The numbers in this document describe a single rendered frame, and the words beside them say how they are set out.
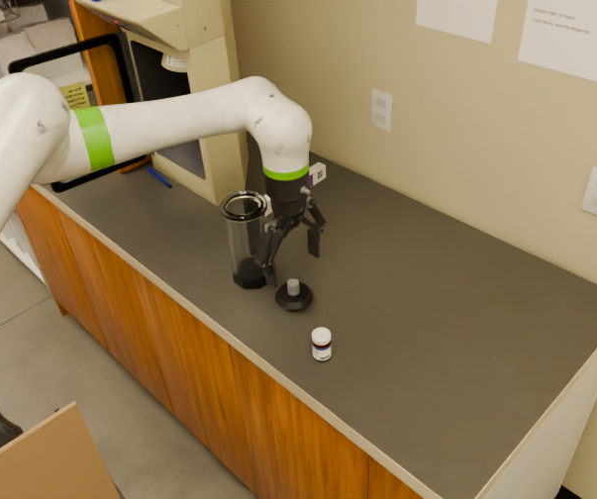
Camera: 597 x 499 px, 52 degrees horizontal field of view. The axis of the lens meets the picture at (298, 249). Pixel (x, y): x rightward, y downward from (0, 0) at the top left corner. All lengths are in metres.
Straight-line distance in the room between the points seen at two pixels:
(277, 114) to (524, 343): 0.73
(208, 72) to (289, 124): 0.55
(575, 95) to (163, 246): 1.07
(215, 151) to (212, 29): 0.33
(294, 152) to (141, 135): 0.29
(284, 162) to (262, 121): 0.09
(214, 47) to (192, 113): 0.46
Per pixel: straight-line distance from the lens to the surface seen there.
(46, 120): 1.02
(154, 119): 1.20
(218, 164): 1.77
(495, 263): 1.62
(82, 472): 1.14
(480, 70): 1.57
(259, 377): 1.52
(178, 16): 1.57
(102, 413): 2.60
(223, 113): 1.24
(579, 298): 1.58
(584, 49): 1.44
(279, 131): 1.15
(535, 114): 1.54
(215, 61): 1.66
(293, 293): 1.44
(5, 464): 1.04
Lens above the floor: 1.98
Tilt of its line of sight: 40 degrees down
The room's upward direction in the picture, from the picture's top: 4 degrees counter-clockwise
